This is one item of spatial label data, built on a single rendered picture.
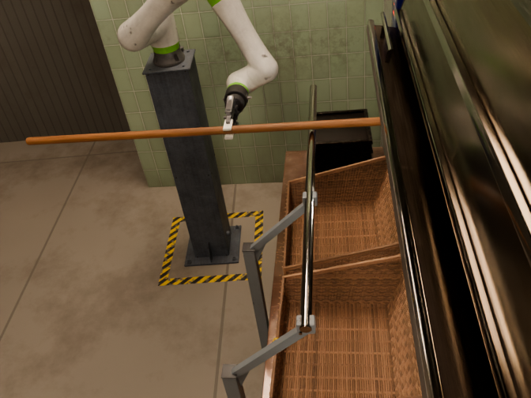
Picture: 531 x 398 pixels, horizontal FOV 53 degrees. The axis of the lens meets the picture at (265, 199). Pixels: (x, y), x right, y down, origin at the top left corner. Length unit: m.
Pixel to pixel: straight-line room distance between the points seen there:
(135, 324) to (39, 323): 0.55
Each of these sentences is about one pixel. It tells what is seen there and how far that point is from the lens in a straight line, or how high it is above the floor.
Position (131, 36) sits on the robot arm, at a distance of 2.37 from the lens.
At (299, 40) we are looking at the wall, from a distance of 3.15.
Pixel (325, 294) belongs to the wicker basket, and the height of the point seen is 0.63.
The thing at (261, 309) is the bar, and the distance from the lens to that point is 2.05.
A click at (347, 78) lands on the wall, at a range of 3.25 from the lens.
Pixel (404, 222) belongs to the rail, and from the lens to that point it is 1.16.
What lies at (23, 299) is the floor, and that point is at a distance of 3.43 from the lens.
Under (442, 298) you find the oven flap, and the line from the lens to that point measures 1.07.
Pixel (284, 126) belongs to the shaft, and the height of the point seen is 1.20.
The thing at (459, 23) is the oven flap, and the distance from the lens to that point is 1.23.
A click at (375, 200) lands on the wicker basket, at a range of 2.53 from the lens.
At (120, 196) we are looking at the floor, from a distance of 3.88.
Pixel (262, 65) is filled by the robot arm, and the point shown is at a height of 1.29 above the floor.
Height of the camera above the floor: 2.21
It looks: 39 degrees down
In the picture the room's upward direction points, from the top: 8 degrees counter-clockwise
